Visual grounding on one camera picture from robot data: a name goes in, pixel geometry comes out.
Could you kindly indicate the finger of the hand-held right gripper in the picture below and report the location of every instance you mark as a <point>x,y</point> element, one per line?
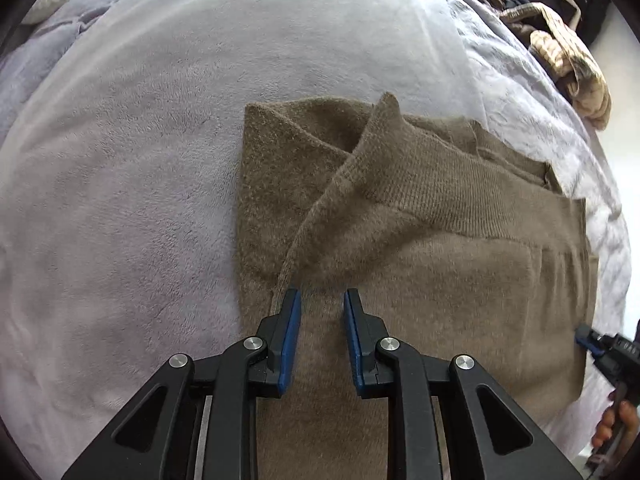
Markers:
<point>587,339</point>

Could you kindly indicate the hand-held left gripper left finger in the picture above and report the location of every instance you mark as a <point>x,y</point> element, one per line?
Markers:
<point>290,340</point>

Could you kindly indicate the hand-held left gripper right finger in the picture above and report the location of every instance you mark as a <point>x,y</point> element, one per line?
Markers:
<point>352,340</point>

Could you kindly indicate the olive brown knit sweater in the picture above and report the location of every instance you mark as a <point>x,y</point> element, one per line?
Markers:
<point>450,285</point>

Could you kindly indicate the black hanging clothes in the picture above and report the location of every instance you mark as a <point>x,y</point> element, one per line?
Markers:
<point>590,10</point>

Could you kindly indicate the person's right hand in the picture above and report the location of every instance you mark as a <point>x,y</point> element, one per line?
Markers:
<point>631,417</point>

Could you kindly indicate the lilac fleece blanket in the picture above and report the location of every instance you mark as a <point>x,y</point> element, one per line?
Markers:
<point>150,185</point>

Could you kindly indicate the lilac embossed quilt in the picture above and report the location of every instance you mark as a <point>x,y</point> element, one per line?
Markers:
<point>525,95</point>

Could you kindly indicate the beige striped garment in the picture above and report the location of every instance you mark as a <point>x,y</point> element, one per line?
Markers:
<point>565,55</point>

